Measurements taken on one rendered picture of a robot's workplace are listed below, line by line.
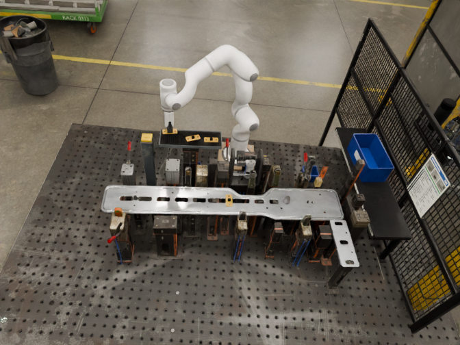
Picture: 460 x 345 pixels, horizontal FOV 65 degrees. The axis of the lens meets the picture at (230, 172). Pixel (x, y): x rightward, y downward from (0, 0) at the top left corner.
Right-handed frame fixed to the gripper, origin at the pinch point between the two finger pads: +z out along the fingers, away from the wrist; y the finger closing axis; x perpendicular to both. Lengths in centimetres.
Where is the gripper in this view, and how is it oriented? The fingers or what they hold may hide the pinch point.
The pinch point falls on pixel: (170, 128)
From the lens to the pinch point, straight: 211.6
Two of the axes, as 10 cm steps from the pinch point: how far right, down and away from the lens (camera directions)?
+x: 9.8, -0.6, 1.8
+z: -0.9, 6.5, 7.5
